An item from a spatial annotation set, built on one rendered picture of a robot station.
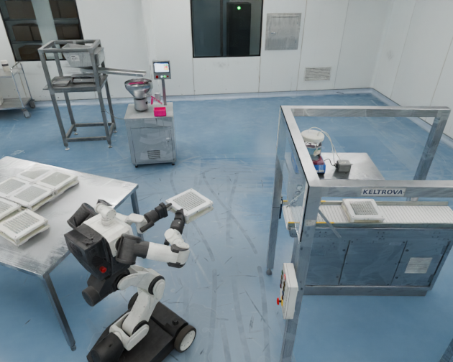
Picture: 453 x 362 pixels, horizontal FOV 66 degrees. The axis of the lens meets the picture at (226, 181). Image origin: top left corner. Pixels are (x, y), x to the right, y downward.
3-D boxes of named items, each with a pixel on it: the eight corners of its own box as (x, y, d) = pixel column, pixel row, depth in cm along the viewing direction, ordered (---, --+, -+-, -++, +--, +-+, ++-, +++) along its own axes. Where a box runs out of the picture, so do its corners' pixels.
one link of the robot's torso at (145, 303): (133, 345, 238) (156, 281, 234) (115, 329, 248) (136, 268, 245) (149, 339, 251) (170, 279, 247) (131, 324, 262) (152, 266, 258)
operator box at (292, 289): (282, 319, 189) (287, 287, 175) (279, 294, 203) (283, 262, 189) (294, 319, 189) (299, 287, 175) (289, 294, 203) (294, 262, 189)
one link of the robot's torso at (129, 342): (128, 354, 237) (125, 342, 230) (110, 337, 248) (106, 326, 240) (151, 332, 251) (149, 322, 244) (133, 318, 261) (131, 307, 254)
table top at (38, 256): (-117, 226, 257) (-120, 223, 255) (7, 159, 344) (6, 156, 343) (43, 279, 215) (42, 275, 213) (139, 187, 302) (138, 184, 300)
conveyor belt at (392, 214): (286, 230, 260) (287, 225, 257) (282, 210, 282) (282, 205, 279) (466, 231, 260) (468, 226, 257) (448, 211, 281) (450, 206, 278)
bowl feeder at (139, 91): (126, 114, 462) (122, 86, 442) (129, 105, 492) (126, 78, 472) (164, 112, 467) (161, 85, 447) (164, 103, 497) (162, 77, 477)
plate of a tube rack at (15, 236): (-5, 228, 242) (-6, 226, 241) (28, 210, 259) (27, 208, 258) (15, 241, 231) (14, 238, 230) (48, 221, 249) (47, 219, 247)
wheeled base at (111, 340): (125, 406, 227) (116, 379, 209) (80, 359, 254) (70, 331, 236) (192, 337, 269) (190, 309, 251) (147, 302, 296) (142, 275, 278)
